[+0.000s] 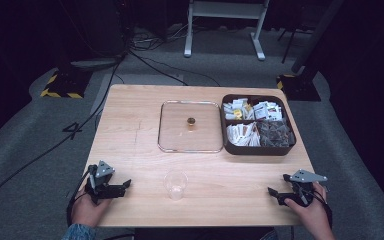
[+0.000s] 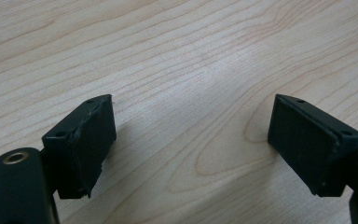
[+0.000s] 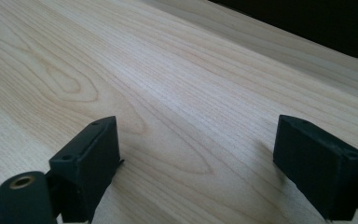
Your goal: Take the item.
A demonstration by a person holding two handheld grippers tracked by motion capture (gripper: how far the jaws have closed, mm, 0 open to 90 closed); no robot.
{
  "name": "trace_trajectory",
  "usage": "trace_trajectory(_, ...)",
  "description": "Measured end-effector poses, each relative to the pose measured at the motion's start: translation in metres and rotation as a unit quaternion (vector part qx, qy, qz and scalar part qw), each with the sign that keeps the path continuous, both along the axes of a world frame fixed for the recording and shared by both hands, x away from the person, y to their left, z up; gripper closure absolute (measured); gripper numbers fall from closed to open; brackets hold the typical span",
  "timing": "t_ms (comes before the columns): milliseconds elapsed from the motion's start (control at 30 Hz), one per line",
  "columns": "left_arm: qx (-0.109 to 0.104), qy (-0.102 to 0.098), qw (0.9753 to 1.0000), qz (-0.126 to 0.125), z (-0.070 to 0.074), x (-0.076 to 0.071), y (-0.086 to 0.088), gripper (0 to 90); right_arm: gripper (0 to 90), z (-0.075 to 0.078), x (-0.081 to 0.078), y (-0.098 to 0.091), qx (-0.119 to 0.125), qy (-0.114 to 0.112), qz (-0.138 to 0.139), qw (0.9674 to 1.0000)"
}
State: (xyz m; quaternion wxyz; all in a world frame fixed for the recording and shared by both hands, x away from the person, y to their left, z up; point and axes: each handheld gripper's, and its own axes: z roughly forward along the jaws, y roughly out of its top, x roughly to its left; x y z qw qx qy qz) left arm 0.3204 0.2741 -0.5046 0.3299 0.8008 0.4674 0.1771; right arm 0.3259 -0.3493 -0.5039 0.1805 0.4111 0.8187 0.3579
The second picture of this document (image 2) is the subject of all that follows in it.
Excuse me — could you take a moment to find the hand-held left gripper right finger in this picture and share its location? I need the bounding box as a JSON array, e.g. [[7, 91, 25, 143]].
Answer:
[[267, 93, 358, 198]]

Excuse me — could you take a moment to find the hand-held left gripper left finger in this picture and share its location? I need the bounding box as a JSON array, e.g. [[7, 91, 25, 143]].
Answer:
[[41, 93, 117, 200]]

